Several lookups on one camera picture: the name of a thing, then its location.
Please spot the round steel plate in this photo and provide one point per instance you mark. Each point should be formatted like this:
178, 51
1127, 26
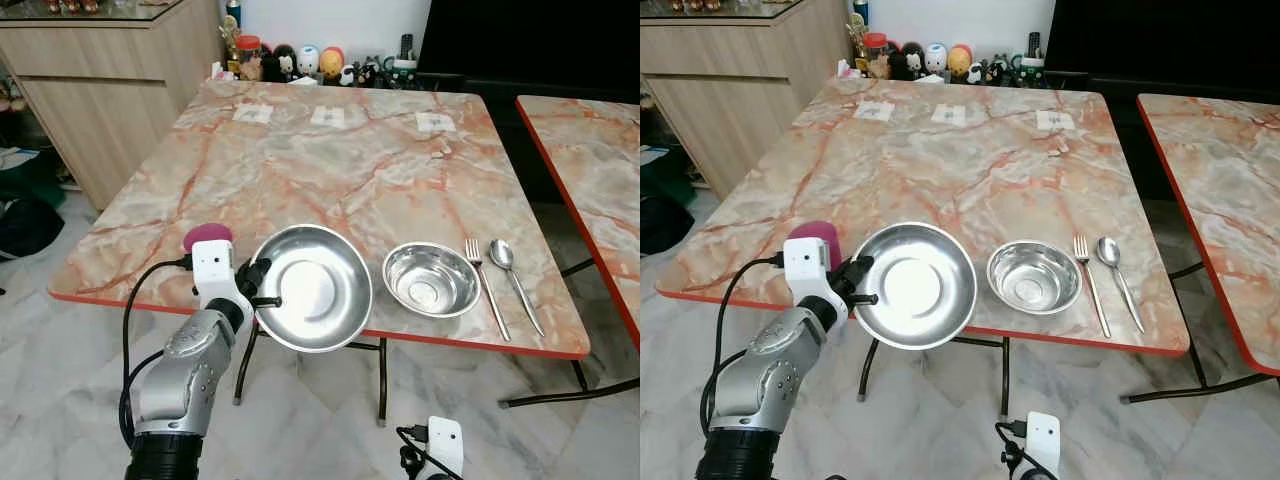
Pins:
315, 290
920, 288

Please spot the magenta cup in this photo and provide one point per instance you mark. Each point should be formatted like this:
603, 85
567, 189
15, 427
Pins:
207, 237
815, 235

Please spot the marble pattern folding table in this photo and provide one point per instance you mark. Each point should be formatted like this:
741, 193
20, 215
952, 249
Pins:
960, 170
350, 180
1225, 190
595, 170

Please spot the white paper label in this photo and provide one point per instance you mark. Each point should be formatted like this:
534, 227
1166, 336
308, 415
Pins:
436, 122
1056, 121
873, 111
328, 116
252, 113
949, 115

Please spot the small steel bowl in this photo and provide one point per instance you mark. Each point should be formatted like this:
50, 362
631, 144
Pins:
432, 282
1034, 280

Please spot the white tissue pack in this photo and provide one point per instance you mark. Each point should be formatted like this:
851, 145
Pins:
851, 68
222, 70

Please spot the black bag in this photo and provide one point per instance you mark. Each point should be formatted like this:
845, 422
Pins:
28, 228
662, 222

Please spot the black round figurine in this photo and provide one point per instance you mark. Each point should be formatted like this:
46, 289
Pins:
284, 62
912, 60

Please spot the small panda toy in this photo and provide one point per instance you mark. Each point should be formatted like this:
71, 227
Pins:
348, 76
977, 73

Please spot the white egg figurine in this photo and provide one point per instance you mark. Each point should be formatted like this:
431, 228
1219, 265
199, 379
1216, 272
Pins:
935, 58
308, 60

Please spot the red lid jar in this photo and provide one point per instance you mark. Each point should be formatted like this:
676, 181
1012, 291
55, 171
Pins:
876, 52
248, 55

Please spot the light wooden cabinet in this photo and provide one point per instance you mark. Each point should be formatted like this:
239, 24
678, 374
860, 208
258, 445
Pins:
110, 90
740, 90

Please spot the orange yellow egg figurine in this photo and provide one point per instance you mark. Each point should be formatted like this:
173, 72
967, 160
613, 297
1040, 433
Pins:
959, 62
331, 63

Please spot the steel fork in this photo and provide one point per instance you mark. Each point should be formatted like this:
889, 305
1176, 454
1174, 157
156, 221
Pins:
1091, 285
486, 285

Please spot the green mug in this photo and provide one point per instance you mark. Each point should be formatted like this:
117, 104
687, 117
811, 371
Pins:
1030, 70
404, 72

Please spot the steel spoon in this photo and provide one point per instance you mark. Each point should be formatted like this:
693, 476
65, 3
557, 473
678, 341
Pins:
503, 256
1108, 252

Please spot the blue bottle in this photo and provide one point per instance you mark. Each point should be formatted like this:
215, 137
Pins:
861, 12
233, 14

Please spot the black remote control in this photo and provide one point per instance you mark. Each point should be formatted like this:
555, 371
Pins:
1034, 45
406, 47

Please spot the black television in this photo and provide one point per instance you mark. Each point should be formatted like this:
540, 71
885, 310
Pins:
530, 40
1160, 40

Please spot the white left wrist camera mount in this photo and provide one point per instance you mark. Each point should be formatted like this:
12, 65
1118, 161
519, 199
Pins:
805, 268
212, 272

